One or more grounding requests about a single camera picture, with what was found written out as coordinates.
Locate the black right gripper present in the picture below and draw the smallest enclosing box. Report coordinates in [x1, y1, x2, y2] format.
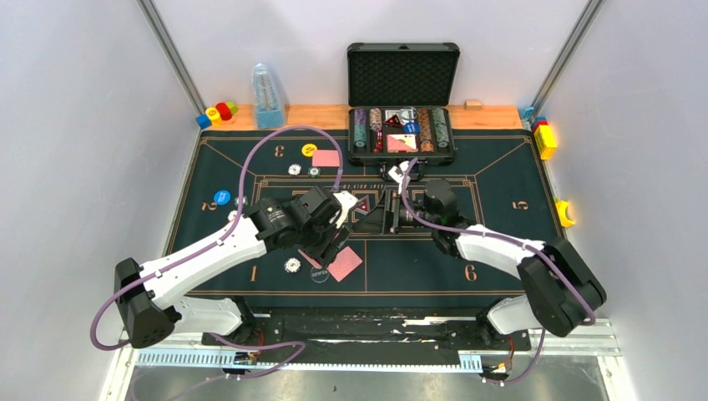
[352, 189, 438, 235]

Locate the red-backed card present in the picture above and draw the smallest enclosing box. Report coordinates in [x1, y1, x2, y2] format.
[311, 150, 341, 167]
[327, 246, 362, 282]

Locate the white-blue poker chip stack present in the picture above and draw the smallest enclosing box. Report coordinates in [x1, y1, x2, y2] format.
[284, 257, 301, 273]

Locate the yellow big blind button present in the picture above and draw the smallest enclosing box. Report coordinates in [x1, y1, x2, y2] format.
[301, 144, 318, 158]

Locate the blue small blind button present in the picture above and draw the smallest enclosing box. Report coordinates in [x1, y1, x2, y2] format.
[213, 190, 231, 206]

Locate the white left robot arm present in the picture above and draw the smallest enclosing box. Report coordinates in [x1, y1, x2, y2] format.
[114, 186, 358, 348]

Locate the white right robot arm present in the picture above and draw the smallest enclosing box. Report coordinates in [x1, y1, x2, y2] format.
[353, 180, 607, 349]

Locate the red triangular all-in marker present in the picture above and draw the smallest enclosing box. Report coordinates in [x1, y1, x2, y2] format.
[355, 196, 371, 215]

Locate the clear dealer button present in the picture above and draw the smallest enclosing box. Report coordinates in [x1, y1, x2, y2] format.
[310, 267, 330, 284]

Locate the playing card deck in case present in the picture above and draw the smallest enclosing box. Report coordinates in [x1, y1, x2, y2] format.
[387, 134, 418, 153]

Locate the orange chip row in case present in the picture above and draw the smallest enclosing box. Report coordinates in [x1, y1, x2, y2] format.
[417, 109, 434, 153]

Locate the pink-white chip row in case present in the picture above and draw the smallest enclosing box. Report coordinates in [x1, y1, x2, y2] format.
[369, 108, 382, 131]

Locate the blue button in case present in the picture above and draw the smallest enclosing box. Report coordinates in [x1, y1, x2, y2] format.
[402, 122, 419, 134]

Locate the purple-green chip row in case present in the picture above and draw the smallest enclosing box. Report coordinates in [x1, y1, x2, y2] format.
[353, 109, 368, 148]

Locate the black poker chip case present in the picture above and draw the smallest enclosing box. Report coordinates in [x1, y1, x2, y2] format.
[346, 42, 461, 175]

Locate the green poker table mat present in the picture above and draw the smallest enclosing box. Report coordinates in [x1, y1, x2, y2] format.
[169, 129, 562, 310]

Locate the small wooden block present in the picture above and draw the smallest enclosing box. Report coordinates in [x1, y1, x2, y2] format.
[464, 99, 483, 110]

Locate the green toy block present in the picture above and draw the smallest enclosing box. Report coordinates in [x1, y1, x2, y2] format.
[225, 101, 238, 114]

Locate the red toy cylinder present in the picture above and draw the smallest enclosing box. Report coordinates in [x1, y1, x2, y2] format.
[215, 102, 233, 121]

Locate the yellow toy cylinder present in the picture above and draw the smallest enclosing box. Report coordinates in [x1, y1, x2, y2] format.
[205, 107, 223, 125]

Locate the blue toy cube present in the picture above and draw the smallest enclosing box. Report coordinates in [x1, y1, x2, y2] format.
[195, 114, 212, 129]

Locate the yellow curved toy piece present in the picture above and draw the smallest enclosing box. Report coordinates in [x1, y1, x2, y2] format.
[555, 199, 576, 228]

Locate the yellow toy block right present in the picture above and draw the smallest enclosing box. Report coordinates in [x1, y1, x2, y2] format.
[531, 117, 558, 160]

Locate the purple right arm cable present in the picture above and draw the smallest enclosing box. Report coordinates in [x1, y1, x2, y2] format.
[397, 157, 597, 386]

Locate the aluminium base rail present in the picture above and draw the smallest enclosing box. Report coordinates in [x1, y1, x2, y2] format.
[114, 307, 621, 373]

